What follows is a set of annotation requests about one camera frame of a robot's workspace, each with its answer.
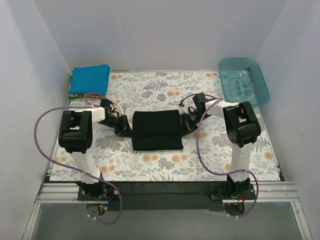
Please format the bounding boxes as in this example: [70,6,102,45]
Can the black t shirt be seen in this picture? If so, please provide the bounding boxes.
[131,109,184,151]

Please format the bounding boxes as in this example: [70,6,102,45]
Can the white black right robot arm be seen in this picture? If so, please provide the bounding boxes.
[178,92,262,203]

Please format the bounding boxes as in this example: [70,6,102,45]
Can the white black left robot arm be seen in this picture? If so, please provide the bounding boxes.
[58,99,133,200]

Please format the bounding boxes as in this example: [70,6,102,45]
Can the teal plastic bin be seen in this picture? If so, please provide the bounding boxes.
[218,57,270,108]

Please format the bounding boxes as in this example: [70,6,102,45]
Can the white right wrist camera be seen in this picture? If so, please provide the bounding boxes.
[178,99,189,115]

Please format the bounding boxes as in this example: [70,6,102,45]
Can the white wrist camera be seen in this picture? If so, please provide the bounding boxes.
[113,104,124,117]
[178,99,189,115]

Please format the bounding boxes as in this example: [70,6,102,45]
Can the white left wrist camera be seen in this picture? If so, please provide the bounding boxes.
[113,104,124,117]

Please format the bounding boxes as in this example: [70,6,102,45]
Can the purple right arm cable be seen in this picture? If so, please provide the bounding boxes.
[178,93,259,219]

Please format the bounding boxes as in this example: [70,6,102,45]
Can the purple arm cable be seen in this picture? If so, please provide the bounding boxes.
[33,93,124,225]
[178,93,259,219]

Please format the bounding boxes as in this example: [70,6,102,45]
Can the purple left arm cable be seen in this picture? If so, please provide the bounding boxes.
[33,93,124,225]

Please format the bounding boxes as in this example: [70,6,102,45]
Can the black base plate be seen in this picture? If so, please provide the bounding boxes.
[77,181,256,212]

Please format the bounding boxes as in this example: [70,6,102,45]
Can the aluminium frame rail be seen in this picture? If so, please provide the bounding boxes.
[23,178,312,240]

